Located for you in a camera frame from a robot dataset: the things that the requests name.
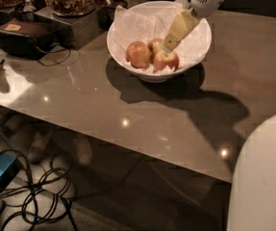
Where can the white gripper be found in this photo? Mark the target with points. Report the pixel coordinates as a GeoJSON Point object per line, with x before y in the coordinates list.
{"type": "Point", "coordinates": [199, 0]}

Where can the red apple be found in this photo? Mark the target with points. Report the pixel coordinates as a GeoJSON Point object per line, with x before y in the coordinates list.
{"type": "Point", "coordinates": [155, 45]}
{"type": "Point", "coordinates": [163, 59]}
{"type": "Point", "coordinates": [138, 54]}

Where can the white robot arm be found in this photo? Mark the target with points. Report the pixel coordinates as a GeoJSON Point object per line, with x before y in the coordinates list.
{"type": "Point", "coordinates": [252, 204]}

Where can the white ceramic bowl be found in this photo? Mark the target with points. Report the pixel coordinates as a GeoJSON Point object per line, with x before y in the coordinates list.
{"type": "Point", "coordinates": [188, 56]}

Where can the white paper liner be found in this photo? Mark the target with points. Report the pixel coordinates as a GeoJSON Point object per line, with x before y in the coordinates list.
{"type": "Point", "coordinates": [134, 26]}

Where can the black cup with spoon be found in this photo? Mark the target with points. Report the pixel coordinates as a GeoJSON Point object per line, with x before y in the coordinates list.
{"type": "Point", "coordinates": [107, 11]}

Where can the dark square riser block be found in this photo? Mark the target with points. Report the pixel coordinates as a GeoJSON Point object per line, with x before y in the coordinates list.
{"type": "Point", "coordinates": [76, 31]}

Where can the metal serving spoon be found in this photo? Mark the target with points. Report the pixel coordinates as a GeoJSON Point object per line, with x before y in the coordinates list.
{"type": "Point", "coordinates": [29, 7]}

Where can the black VR headset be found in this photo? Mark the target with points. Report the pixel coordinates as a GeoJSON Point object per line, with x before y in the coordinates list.
{"type": "Point", "coordinates": [28, 40]}

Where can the blue foot pedal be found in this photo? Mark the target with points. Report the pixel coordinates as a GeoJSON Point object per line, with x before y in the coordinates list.
{"type": "Point", "coordinates": [9, 167]}

